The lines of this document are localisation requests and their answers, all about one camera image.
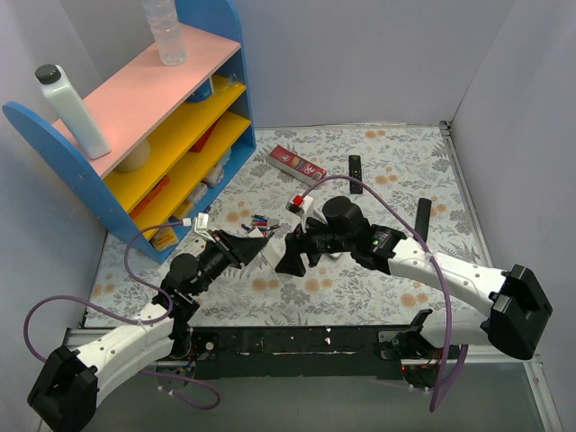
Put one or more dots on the blue pink yellow shelf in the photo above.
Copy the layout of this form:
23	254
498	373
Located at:
145	100

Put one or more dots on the floral table mat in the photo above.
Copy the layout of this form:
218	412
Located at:
400	165

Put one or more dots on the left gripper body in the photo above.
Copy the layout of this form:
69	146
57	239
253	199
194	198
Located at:
228	251

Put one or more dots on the black tv remote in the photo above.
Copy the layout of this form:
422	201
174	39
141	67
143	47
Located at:
355	171

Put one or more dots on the black remote control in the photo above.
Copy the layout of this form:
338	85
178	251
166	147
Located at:
423	216

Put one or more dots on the orange box on shelf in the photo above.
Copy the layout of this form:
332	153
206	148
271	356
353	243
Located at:
149	197

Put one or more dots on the clear plastic water bottle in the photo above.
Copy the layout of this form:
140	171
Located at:
166	29

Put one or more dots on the beige cylinder on shelf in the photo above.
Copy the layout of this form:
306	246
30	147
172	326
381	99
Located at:
136	159

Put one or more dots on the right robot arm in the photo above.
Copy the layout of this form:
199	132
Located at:
507	309

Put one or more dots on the pile of small batteries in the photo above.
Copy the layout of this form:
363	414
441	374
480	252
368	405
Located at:
262	224

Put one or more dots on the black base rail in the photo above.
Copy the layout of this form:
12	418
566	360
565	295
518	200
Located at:
388	352

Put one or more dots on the white packets on shelf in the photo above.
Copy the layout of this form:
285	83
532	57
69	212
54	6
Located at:
212	179

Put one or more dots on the red toothpaste box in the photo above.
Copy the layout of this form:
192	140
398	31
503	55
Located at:
295	166

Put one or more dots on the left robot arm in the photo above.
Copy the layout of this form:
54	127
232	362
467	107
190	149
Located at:
73	382

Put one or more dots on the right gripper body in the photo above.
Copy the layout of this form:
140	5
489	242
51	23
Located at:
304	246

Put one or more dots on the slim white remote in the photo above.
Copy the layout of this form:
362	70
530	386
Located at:
268	252

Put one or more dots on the white bottle black cap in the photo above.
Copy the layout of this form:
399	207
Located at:
64	98

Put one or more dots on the blue white can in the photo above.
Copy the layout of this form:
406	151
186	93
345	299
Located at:
202	93

